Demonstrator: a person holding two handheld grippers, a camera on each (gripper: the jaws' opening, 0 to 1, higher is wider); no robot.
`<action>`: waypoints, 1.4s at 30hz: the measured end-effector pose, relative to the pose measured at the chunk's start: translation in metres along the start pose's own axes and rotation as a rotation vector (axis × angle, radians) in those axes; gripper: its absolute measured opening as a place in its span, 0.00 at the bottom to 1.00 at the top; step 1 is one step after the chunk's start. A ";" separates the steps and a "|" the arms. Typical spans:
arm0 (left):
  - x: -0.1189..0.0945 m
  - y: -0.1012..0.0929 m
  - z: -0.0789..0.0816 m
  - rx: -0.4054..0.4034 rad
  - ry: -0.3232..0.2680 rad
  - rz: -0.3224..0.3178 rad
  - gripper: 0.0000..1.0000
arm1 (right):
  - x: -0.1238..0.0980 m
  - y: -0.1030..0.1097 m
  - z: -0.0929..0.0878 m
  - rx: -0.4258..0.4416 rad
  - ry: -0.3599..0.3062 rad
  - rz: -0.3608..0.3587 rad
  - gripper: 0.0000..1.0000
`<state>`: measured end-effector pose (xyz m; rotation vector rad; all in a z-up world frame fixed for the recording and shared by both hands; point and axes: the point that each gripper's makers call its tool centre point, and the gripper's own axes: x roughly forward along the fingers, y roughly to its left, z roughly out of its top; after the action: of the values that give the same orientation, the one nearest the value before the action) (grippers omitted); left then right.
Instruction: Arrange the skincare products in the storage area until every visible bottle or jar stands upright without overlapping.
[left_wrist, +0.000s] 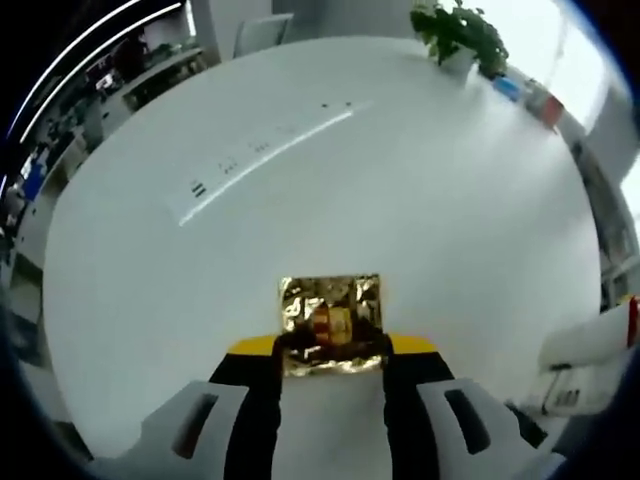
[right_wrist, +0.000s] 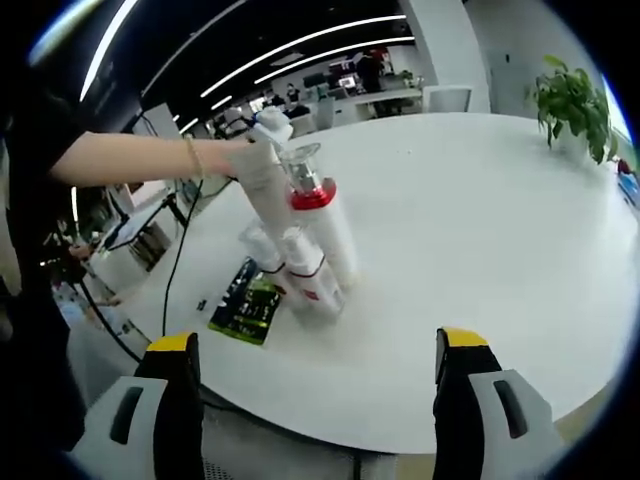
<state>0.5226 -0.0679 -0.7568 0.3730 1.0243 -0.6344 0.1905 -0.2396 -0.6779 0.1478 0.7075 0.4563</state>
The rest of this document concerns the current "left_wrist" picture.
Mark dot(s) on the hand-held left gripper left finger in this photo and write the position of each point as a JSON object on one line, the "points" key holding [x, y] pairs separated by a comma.
{"points": [[255, 400]]}

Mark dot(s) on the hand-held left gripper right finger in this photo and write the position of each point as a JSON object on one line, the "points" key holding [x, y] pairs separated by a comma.
{"points": [[410, 400]]}

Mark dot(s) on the gold foil skincare sachet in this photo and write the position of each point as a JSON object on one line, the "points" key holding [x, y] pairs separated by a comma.
{"points": [[325, 300]]}

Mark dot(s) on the small white pump bottle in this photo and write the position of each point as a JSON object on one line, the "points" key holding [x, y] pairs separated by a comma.
{"points": [[575, 395]]}

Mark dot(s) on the large red-collar pump bottle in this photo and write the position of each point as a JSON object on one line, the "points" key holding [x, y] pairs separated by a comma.
{"points": [[590, 340]]}

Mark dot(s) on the red box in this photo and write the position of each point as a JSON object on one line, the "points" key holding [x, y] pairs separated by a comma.
{"points": [[553, 110]]}

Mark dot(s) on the blue box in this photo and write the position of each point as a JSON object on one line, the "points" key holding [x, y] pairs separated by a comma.
{"points": [[507, 89]]}

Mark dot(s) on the white chair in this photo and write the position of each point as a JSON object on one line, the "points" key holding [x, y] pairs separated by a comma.
{"points": [[262, 35]]}

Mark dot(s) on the green potted plant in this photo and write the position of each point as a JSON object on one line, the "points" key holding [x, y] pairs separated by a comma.
{"points": [[460, 30]]}

